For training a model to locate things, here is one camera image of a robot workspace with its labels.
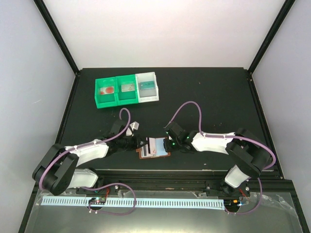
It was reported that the green bin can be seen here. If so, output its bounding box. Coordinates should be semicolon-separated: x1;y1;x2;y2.
116;74;138;105
94;77;118;109

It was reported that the light blue card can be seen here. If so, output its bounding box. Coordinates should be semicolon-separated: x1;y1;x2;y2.
155;138;168;156

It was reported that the teal card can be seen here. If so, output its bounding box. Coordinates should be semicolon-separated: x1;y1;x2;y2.
139;81;156;90

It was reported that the right black frame post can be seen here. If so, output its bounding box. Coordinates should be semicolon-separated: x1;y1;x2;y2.
247;0;296;73

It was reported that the left black frame post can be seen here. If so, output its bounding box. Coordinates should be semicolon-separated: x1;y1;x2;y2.
33;0;80;75

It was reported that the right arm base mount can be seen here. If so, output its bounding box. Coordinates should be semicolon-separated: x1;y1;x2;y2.
205;179;250;198

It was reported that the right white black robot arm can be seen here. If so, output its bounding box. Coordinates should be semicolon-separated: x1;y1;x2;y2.
163;122;276;196

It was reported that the red spotted card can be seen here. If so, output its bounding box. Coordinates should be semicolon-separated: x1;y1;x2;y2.
99;86;114;95

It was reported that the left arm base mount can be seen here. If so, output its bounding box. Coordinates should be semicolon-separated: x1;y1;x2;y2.
75;177;117;195

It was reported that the brown leather card holder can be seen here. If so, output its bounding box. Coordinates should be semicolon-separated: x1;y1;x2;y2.
136;137;171;159

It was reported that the small circuit board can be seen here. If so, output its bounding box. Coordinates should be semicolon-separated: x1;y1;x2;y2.
88;197;106;205

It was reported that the black frame post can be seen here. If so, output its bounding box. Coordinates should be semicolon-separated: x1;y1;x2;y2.
247;0;296;73
33;0;80;75

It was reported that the grey card in bin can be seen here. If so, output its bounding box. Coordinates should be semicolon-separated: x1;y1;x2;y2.
121;83;135;92

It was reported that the middle green bin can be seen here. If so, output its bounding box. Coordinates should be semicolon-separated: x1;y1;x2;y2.
116;74;138;105

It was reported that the white slotted cable duct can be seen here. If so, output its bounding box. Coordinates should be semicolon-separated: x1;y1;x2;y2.
41;196;225;210

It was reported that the white translucent bin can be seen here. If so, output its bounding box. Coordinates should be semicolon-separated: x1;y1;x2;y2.
135;72;159;103

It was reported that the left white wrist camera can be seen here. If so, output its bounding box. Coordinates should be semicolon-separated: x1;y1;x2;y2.
126;121;139;136

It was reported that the left green bin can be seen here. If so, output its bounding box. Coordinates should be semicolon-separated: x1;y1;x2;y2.
94;77;118;109

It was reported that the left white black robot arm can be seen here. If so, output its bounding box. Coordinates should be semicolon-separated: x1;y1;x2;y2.
32;119;147;196

